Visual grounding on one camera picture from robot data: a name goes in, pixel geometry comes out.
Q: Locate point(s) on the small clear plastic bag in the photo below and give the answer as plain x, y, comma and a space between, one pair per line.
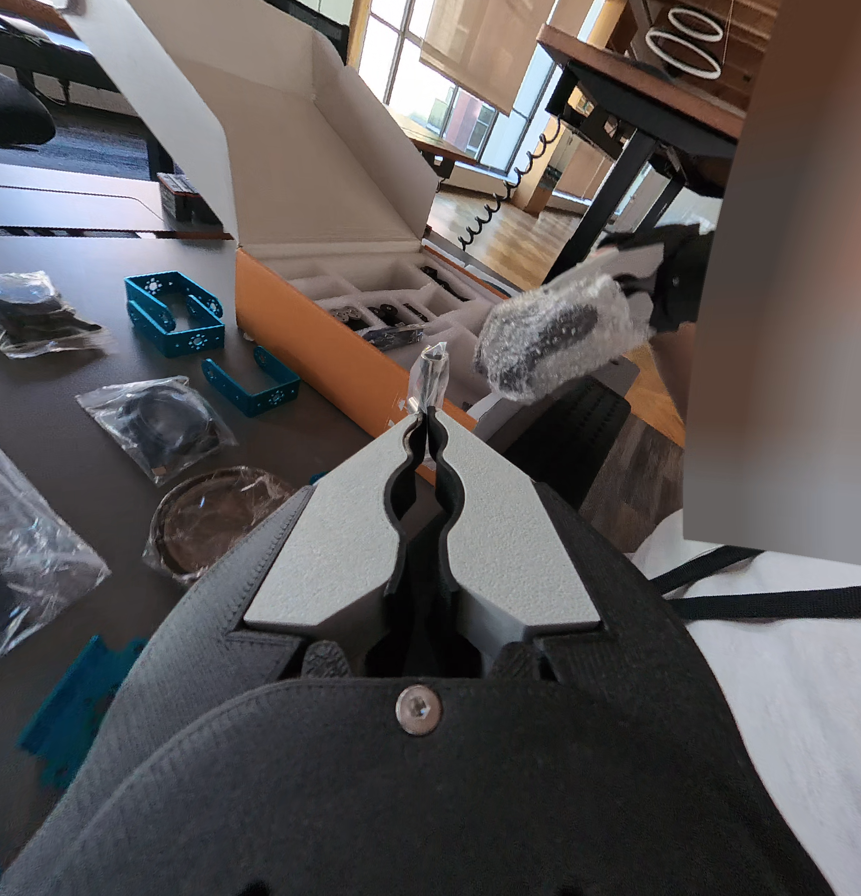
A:
395, 339
430, 374

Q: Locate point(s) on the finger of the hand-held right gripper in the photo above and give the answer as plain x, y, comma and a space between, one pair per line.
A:
640, 311
633, 262

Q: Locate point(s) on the bubble wrap bundle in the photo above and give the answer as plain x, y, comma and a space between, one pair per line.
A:
542, 336

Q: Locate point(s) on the person's right forearm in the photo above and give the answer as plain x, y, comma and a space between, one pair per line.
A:
675, 364

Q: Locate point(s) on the plastic-wrapped round disc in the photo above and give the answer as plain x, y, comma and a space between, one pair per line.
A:
213, 525

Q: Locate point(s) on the large window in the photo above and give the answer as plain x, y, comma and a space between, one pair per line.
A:
402, 77

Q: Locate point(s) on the black perforated panel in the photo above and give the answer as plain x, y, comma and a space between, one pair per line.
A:
570, 441

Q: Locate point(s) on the orange cardboard box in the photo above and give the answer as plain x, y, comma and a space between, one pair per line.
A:
297, 336

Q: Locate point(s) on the blue metal U bracket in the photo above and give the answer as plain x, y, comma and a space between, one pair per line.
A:
252, 402

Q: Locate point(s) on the black robot claw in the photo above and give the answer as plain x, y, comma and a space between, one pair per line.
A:
444, 283

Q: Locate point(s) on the wooden table with black legs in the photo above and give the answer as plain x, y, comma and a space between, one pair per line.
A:
633, 77

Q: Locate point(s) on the black office chair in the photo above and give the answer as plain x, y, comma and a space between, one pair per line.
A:
10, 108

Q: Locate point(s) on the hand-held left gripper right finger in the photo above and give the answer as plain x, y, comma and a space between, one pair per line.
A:
521, 560

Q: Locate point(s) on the black servo with silver horn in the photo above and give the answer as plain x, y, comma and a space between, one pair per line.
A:
343, 317
361, 322

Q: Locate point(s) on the large clear bag black item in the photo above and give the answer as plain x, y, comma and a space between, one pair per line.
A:
24, 560

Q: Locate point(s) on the white foam insert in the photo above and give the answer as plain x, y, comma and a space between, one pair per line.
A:
374, 280

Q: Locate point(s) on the blue double metal bracket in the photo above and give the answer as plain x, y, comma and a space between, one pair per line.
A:
150, 315

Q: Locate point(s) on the desk with wooden edge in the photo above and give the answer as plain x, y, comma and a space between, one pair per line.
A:
66, 199

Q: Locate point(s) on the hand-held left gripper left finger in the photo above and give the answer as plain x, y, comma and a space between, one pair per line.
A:
318, 560

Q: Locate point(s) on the clear bag of black parts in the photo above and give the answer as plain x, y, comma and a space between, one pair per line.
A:
31, 308

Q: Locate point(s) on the flat blue metal bracket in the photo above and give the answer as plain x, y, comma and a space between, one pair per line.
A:
80, 707

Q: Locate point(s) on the beige roller blind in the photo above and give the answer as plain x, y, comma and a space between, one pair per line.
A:
486, 49

